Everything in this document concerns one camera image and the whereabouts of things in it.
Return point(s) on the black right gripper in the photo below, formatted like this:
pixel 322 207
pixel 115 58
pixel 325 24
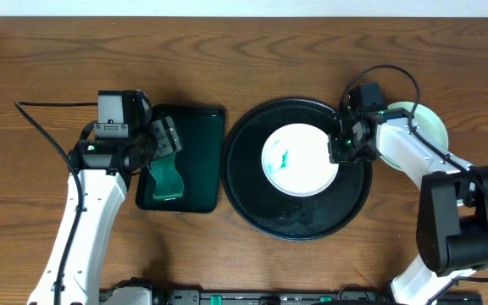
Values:
pixel 337 154

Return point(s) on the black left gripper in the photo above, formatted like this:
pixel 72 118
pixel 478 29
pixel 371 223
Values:
pixel 164 138

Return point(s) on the green sponge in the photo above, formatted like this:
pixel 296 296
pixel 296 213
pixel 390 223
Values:
pixel 169 184

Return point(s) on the pink plate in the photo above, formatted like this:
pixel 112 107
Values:
pixel 296 161

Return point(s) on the mint green plate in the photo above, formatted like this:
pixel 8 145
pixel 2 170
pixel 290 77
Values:
pixel 430 123

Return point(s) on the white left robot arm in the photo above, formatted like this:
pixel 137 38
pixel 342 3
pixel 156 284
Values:
pixel 74 269

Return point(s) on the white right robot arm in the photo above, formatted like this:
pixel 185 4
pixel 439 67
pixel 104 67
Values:
pixel 452 227

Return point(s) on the rectangular black tray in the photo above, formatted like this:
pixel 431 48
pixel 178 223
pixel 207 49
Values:
pixel 201 130

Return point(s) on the round black tray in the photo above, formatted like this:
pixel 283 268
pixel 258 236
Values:
pixel 270 210

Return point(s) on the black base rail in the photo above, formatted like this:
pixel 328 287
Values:
pixel 248 297

